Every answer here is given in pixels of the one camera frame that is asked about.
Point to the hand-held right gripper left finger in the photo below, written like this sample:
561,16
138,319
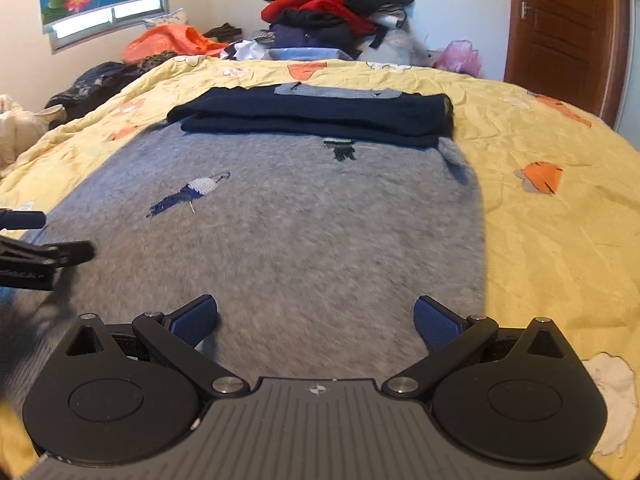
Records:
197,317

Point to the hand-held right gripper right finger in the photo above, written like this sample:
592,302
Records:
435,322

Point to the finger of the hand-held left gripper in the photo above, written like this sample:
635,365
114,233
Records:
70,252
25,220

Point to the grey sweater with navy sleeves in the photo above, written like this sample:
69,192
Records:
300,240

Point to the dark patterned clothes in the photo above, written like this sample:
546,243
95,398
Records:
95,82

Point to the pile of clothes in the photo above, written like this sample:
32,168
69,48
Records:
320,10

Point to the cream fluffy cloth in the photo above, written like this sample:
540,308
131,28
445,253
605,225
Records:
20,135

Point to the yellow printed quilt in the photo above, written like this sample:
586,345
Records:
550,240

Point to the window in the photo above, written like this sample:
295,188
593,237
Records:
85,21

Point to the orange plastic bag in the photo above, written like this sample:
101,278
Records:
165,40

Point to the floral pillow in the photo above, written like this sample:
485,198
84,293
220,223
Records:
170,17

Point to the pink plastic bag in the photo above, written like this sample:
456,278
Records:
460,57

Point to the brown cloth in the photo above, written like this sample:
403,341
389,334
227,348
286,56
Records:
222,32

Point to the white crumpled cloth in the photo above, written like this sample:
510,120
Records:
250,50

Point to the clear plastic bag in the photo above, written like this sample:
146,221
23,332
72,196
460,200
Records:
405,45

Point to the light blue folded cloth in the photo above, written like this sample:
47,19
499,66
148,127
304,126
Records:
310,54

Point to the white wardrobe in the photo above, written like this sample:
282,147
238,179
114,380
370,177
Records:
630,85

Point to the brown wooden door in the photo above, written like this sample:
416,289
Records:
560,35

